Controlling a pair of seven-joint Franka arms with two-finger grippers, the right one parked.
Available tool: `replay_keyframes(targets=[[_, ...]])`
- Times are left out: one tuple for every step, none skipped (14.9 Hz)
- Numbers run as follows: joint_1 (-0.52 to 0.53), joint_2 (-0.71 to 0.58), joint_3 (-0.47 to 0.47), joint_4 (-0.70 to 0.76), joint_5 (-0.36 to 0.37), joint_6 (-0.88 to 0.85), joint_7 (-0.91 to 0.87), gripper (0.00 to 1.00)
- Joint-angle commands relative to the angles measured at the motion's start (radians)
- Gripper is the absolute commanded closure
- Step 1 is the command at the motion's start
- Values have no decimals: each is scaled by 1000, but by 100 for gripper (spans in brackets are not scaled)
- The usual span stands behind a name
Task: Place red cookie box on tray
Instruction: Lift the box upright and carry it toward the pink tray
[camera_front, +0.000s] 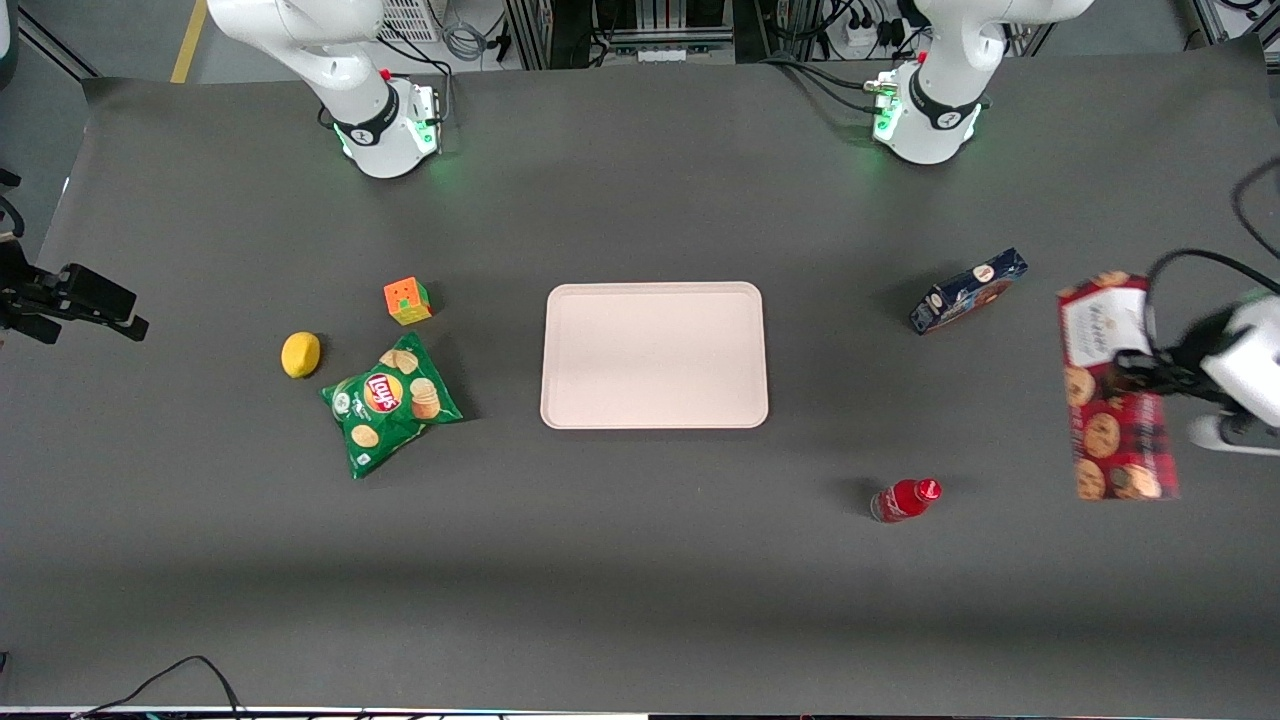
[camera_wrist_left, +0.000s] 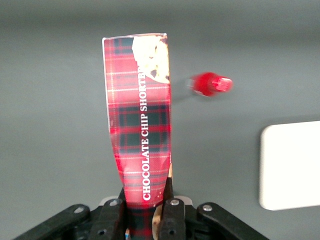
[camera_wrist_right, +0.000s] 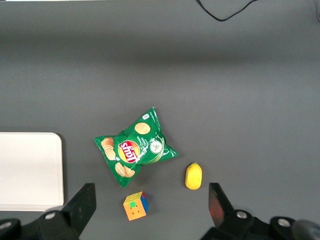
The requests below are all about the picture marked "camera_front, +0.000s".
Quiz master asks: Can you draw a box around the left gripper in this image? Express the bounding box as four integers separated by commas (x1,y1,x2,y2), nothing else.
1113,296,1280,429

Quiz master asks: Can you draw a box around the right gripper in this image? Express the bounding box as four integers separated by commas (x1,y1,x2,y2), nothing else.
0,240,150,346

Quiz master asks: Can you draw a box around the red tartan cookie box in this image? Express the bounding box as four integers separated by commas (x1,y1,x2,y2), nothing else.
1057,270,1180,502

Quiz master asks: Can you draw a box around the dark blue cookie box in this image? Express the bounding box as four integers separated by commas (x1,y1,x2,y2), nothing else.
908,247,1029,336

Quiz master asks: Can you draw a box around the white vented box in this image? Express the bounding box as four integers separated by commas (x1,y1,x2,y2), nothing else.
376,0,447,44

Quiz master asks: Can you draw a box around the pale pink plastic tray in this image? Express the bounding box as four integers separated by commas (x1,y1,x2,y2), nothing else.
540,282,770,431

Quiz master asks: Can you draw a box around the yellow lemon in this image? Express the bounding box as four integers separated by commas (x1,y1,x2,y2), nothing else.
281,331,322,380

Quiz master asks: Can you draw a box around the green chips bag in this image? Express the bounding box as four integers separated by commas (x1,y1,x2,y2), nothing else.
320,332,465,480

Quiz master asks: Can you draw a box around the orange and green puzzle cube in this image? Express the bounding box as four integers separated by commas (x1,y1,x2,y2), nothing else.
383,276,434,327

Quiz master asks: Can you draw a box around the red soda bottle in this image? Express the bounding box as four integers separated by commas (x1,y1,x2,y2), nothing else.
869,477,943,524

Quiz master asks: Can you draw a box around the white power strip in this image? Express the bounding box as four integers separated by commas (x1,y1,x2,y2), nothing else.
843,8,903,53

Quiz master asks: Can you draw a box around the dark grey table cover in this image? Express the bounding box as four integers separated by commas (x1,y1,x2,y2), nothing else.
0,35,1280,717

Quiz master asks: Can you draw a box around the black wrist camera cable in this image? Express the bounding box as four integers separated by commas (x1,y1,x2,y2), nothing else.
1144,158,1280,353

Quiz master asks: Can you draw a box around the thin black cable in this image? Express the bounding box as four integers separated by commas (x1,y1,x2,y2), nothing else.
72,655,247,720

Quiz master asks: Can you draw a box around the grey coiled cable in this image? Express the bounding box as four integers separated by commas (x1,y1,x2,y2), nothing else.
440,0,493,63

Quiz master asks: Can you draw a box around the black base cable bundle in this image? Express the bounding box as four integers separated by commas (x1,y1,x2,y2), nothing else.
757,55,893,117

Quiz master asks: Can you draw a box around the aluminium frame rack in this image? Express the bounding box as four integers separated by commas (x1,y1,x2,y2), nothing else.
503,0,736,71

